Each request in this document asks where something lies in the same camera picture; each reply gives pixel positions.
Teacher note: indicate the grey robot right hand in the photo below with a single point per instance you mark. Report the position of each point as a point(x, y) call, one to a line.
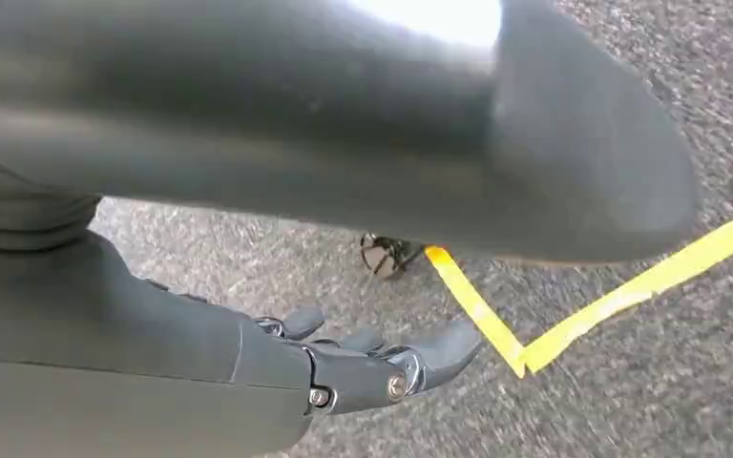
point(278, 126)

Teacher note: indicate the ribbed grey robot right arm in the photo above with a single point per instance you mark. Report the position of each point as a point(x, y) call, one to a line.
point(12, 218)

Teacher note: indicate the small black caster wheel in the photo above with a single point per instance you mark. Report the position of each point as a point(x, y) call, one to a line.
point(387, 256)

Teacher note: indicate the yellow floor tape marking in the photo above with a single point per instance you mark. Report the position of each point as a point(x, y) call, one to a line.
point(626, 294)

